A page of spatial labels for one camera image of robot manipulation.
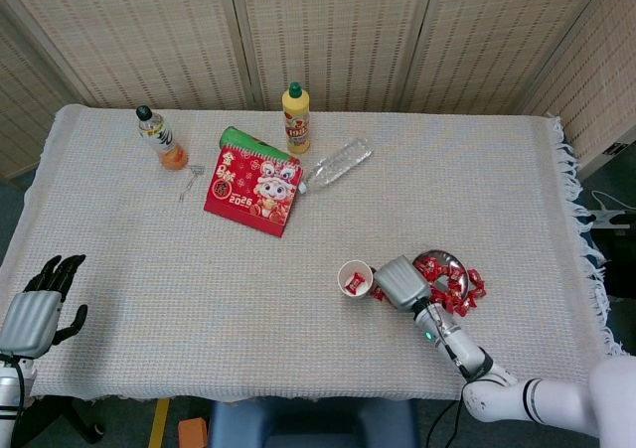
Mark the white waffle tablecloth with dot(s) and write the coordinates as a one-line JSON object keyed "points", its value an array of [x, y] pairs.
{"points": [[248, 294]]}

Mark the red 2026 desk calendar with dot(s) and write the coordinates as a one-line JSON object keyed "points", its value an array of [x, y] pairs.
{"points": [[248, 190]]}

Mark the black equipment case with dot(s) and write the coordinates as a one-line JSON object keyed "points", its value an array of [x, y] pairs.
{"points": [[621, 259]]}

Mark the clear empty plastic bottle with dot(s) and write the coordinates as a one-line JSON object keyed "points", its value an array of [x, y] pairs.
{"points": [[338, 165]]}

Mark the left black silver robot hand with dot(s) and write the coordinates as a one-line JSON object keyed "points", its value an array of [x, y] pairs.
{"points": [[27, 324]]}

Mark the orange foam block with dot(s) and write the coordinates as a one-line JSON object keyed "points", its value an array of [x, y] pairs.
{"points": [[193, 433]]}

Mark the black stand leg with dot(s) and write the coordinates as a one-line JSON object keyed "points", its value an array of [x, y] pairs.
{"points": [[82, 425]]}

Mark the red candy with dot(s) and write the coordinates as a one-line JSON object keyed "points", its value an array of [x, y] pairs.
{"points": [[434, 261], [440, 290], [458, 305], [376, 295], [457, 272], [355, 284], [475, 276], [477, 292], [424, 269]]}

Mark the white paper cup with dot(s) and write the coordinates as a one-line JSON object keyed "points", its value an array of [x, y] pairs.
{"points": [[348, 294]]}

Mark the black metal bracket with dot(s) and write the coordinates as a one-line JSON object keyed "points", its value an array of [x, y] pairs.
{"points": [[617, 150]]}

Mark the round metal plate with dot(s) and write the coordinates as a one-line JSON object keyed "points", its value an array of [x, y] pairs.
{"points": [[444, 256]]}

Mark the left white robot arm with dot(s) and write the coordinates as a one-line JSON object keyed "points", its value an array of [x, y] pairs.
{"points": [[10, 393]]}

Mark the right orange-tipped silver robot hand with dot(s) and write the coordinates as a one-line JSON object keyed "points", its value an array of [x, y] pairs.
{"points": [[402, 284]]}

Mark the yellow detergent bottle green cap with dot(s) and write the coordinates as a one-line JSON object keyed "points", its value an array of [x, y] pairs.
{"points": [[296, 125]]}

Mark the orange juice bottle black cap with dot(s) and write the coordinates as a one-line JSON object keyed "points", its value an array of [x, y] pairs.
{"points": [[166, 145]]}

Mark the beige woven folding screen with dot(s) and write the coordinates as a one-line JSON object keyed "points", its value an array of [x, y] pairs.
{"points": [[348, 31]]}

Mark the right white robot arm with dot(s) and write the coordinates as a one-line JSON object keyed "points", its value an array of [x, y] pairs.
{"points": [[467, 348]]}

